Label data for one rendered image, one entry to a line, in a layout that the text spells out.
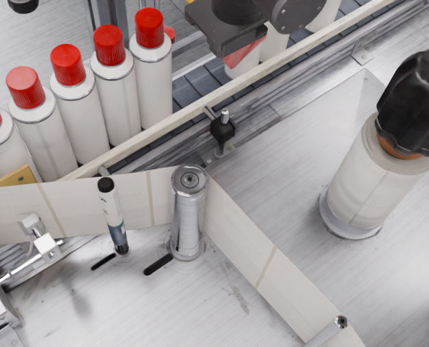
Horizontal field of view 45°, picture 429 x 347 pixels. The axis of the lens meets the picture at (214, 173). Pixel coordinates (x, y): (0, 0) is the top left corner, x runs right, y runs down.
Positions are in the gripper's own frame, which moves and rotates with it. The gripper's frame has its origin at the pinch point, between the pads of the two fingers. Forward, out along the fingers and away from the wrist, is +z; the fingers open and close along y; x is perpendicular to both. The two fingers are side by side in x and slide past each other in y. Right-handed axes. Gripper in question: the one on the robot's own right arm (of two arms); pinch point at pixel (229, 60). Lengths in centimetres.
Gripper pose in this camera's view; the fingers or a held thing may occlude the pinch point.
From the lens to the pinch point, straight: 67.1
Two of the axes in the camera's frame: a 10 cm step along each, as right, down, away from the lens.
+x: -6.0, -7.2, 3.5
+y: 8.0, -5.1, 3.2
